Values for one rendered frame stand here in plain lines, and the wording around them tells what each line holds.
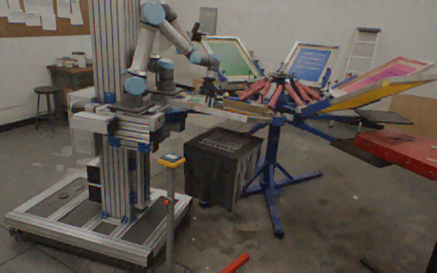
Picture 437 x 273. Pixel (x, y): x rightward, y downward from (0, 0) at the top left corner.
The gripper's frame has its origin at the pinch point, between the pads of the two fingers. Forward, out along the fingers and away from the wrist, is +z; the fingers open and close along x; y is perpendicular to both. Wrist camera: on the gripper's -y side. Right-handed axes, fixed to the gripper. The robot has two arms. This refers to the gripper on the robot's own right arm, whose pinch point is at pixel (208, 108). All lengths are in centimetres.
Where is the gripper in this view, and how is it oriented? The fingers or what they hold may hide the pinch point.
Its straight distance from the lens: 213.9
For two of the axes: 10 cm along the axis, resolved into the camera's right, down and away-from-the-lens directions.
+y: -8.7, -2.3, 4.4
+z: -2.0, 9.7, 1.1
